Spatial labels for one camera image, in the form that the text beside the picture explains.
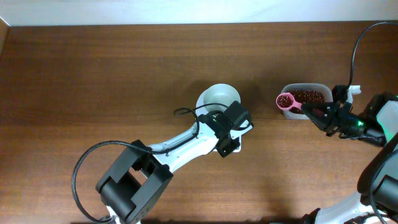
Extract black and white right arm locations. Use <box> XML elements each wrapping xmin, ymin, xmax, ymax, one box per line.
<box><xmin>302</xmin><ymin>92</ymin><xmax>397</xmax><ymax>223</ymax></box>

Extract white bowl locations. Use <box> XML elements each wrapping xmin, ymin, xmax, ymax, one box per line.
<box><xmin>203</xmin><ymin>83</ymin><xmax>241</xmax><ymax>112</ymax></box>

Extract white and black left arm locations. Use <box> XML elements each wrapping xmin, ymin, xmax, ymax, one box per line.
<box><xmin>96</xmin><ymin>110</ymin><xmax>253</xmax><ymax>223</ymax></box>

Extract red adzuki beans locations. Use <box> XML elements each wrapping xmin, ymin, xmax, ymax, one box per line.
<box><xmin>290</xmin><ymin>90</ymin><xmax>325</xmax><ymax>103</ymax></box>

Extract white digital kitchen scale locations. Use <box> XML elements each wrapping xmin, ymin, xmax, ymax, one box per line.
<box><xmin>195</xmin><ymin>90</ymin><xmax>249</xmax><ymax>153</ymax></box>

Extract pink measuring scoop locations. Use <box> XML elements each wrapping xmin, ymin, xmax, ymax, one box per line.
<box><xmin>275</xmin><ymin>93</ymin><xmax>302</xmax><ymax>111</ymax></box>

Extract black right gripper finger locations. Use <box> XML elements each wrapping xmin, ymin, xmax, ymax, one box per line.
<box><xmin>306</xmin><ymin>110</ymin><xmax>331</xmax><ymax>132</ymax></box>
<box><xmin>301</xmin><ymin>102</ymin><xmax>340</xmax><ymax>114</ymax></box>

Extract clear plastic container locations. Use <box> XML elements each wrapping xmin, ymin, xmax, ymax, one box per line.
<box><xmin>282</xmin><ymin>83</ymin><xmax>333</xmax><ymax>120</ymax></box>

